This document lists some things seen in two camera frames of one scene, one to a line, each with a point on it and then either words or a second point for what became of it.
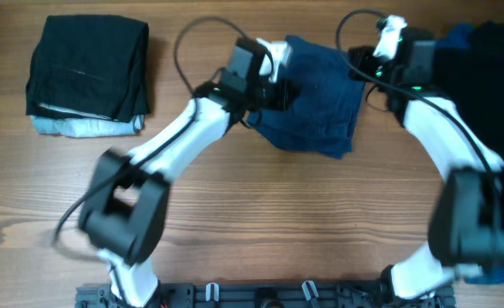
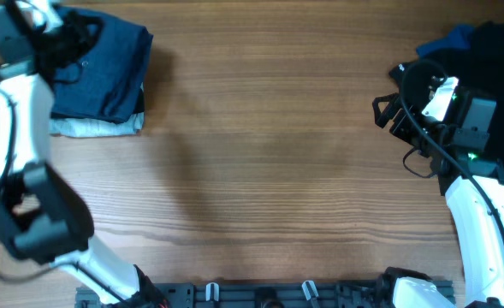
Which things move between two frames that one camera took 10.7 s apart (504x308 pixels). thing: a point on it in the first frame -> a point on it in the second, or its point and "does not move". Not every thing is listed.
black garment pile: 486,81 does not move
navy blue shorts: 327,110 -> 113,77
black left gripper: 285,98 -> 80,43
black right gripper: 362,55 -> 382,118
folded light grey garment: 78,127 does not move
